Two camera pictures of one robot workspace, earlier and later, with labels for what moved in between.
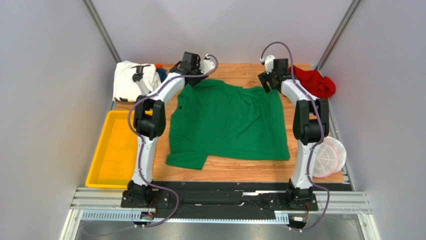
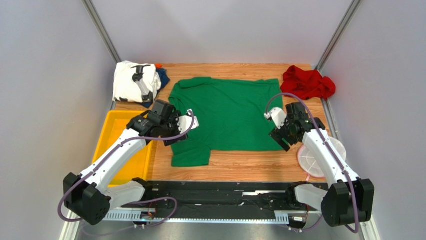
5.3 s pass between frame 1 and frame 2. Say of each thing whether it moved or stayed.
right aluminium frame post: stayed
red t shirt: stayed
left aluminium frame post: stayed
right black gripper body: moved
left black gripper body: moved
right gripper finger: moved
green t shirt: moved
